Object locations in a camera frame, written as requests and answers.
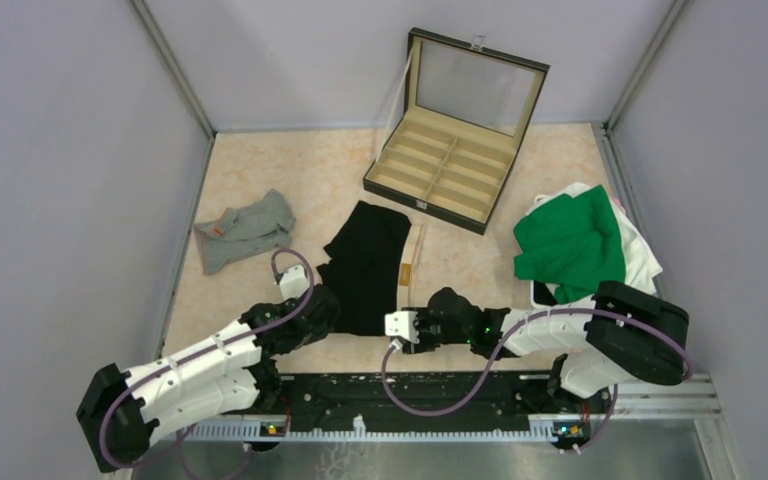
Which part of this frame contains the black underwear with beige waistband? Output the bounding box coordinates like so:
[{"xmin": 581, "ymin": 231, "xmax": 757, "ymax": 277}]
[{"xmin": 316, "ymin": 201, "xmax": 412, "ymax": 337}]

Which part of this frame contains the black leather compartment box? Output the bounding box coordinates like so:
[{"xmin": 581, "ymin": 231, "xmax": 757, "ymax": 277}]
[{"xmin": 363, "ymin": 27, "xmax": 550, "ymax": 235}]

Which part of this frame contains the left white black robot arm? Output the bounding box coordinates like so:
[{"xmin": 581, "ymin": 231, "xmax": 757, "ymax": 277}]
[{"xmin": 76, "ymin": 285, "xmax": 340, "ymax": 473}]

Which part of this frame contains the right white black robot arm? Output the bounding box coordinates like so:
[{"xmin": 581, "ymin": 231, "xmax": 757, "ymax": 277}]
[{"xmin": 385, "ymin": 281, "xmax": 691, "ymax": 412}]

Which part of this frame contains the grey striped underwear orange trim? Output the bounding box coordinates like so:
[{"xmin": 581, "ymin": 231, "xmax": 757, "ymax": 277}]
[{"xmin": 193, "ymin": 189, "xmax": 296, "ymax": 275}]

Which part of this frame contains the white basket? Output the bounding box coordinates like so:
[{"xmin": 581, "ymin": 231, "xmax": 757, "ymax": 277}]
[{"xmin": 530, "ymin": 281, "xmax": 559, "ymax": 308}]

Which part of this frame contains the green cloth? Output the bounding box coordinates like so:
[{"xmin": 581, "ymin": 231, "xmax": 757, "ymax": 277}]
[{"xmin": 513, "ymin": 185, "xmax": 626, "ymax": 304}]

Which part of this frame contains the white cloth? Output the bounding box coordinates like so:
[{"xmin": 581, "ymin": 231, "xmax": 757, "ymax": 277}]
[{"xmin": 533, "ymin": 182, "xmax": 664, "ymax": 299}]

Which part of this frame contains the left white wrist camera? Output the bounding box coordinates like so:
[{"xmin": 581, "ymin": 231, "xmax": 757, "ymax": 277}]
[{"xmin": 277, "ymin": 264, "xmax": 311, "ymax": 305}]

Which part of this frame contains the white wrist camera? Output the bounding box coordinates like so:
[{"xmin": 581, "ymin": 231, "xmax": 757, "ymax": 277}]
[
  {"xmin": 277, "ymin": 264, "xmax": 311, "ymax": 305},
  {"xmin": 384, "ymin": 310, "xmax": 419, "ymax": 344}
]

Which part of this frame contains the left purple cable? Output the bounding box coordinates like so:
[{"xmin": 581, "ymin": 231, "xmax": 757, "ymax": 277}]
[{"xmin": 96, "ymin": 248, "xmax": 316, "ymax": 480}]

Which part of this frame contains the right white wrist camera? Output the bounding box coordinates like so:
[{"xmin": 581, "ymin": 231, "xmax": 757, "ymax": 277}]
[{"xmin": 384, "ymin": 310, "xmax": 419, "ymax": 344}]

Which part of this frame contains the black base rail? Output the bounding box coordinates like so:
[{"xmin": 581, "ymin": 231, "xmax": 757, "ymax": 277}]
[{"xmin": 241, "ymin": 371, "xmax": 610, "ymax": 433}]

